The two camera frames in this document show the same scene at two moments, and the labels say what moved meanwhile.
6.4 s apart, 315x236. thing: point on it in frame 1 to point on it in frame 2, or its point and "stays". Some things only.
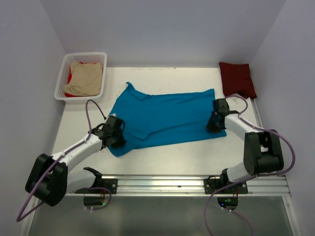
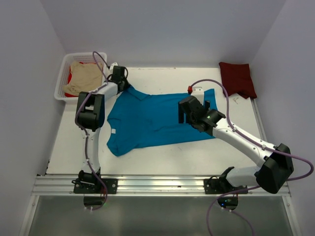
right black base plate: x=212 y=185 stays
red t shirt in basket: x=69 y=78 stays
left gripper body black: x=118 y=139 to x=126 y=84
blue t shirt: x=157 y=121 stays
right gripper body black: x=211 y=125 to x=192 y=121
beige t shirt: x=86 y=79 stays
